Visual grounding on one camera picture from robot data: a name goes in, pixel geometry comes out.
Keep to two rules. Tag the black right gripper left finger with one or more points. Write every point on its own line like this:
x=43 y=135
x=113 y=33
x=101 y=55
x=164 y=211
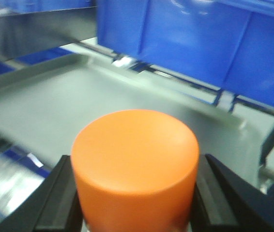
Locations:
x=53 y=207

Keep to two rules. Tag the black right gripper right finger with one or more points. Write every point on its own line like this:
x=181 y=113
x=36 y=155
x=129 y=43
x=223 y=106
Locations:
x=224 y=202

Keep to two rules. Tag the large blue plastic bin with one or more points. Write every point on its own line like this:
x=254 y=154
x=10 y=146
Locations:
x=226 y=43

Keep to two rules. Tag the orange cylindrical capacitor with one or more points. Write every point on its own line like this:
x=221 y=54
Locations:
x=135 y=171

